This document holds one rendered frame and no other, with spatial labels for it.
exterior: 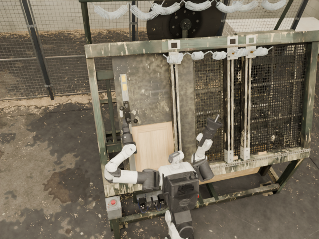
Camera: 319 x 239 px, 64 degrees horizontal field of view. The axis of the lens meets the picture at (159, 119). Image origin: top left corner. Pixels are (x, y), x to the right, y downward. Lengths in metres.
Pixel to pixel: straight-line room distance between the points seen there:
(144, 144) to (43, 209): 1.63
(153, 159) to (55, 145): 1.95
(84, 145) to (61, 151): 0.32
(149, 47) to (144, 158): 0.98
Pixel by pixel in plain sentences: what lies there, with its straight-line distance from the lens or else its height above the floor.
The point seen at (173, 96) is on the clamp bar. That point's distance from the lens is 2.23.
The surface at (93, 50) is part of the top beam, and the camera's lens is 2.08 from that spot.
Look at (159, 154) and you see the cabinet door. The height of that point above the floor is 1.05.
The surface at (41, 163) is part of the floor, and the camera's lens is 3.85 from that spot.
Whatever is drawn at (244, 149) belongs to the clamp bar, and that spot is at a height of 1.02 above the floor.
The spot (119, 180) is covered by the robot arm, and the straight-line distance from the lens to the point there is 1.86.
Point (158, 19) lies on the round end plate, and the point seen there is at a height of 1.90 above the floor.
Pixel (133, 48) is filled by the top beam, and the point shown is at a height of 1.92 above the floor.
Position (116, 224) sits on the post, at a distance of 2.57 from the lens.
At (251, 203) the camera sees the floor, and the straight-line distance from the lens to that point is 3.61.
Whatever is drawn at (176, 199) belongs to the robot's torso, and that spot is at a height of 1.30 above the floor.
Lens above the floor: 2.93
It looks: 44 degrees down
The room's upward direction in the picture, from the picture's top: 5 degrees clockwise
